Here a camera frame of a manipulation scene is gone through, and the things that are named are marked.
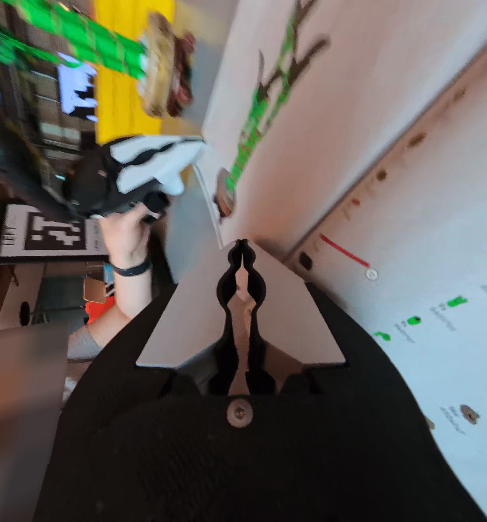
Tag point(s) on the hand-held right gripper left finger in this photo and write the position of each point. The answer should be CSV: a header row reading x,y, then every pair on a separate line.
x,y
182,322

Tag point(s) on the yellow plastic bin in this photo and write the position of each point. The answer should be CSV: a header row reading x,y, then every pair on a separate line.
x,y
117,110

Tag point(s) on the person's left forearm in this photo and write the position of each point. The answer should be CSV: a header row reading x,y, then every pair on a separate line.
x,y
125,293

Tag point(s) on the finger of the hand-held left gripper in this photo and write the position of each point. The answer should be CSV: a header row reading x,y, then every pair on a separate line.
x,y
153,146
145,175

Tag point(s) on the white lego instruction booklet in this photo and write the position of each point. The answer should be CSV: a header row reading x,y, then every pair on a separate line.
x,y
349,122

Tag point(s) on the green lego bamboo plant model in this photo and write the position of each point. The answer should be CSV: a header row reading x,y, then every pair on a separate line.
x,y
162,61

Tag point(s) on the person's left hand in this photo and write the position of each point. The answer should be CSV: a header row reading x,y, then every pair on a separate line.
x,y
127,240

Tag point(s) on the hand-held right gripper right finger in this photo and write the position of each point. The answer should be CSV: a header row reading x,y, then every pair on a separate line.
x,y
296,322

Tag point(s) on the black wristband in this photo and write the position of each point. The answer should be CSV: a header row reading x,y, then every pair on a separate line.
x,y
129,270

